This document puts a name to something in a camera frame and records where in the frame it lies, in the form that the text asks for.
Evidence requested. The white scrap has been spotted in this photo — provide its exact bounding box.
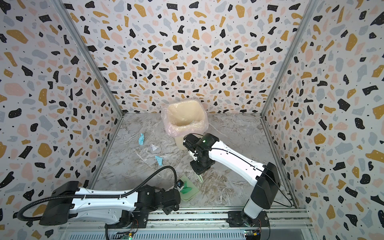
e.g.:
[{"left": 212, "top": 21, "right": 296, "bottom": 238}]
[{"left": 151, "top": 144, "right": 159, "bottom": 152}]

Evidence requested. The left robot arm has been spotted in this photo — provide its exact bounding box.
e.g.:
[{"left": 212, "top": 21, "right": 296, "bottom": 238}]
[{"left": 39, "top": 181, "right": 181, "bottom": 229}]

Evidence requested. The green dustpan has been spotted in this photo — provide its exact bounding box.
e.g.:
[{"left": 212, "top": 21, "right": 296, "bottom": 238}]
[{"left": 180, "top": 176, "right": 200, "bottom": 201}]

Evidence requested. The corner aluminium post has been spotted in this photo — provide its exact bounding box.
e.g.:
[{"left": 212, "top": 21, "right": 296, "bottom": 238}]
[
  {"left": 52, "top": 1, "right": 124, "bottom": 118},
  {"left": 261, "top": 0, "right": 319, "bottom": 118}
]

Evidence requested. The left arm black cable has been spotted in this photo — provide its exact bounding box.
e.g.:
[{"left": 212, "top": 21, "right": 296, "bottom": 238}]
[{"left": 16, "top": 165, "right": 178, "bottom": 240}]

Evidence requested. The light blue scrap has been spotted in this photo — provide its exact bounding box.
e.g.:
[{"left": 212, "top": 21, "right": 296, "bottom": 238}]
[
  {"left": 138, "top": 133, "right": 145, "bottom": 146},
  {"left": 155, "top": 156, "right": 163, "bottom": 166}
]

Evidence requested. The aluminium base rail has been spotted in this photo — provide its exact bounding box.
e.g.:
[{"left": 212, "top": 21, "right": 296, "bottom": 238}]
[{"left": 57, "top": 207, "right": 317, "bottom": 240}]

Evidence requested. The cream trash bin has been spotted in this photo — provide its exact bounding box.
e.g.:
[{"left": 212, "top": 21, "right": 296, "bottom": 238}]
[{"left": 162, "top": 99, "right": 209, "bottom": 151}]

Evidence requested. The pink plastic bin liner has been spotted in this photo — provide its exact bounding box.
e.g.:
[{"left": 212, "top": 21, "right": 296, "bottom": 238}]
[{"left": 161, "top": 99, "right": 210, "bottom": 139}]

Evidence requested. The right corner aluminium post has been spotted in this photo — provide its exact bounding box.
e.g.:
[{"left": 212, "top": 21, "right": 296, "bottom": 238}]
[{"left": 261, "top": 0, "right": 319, "bottom": 118}]

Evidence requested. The green scrap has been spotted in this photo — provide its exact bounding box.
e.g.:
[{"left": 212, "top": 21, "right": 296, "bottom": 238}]
[{"left": 181, "top": 187, "right": 193, "bottom": 194}]

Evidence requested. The left corner aluminium post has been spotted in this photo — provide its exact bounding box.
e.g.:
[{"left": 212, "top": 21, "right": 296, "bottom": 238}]
[{"left": 52, "top": 1, "right": 124, "bottom": 118}]

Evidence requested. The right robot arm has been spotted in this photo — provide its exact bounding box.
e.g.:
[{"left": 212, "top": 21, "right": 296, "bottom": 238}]
[{"left": 183, "top": 133, "right": 281, "bottom": 227}]

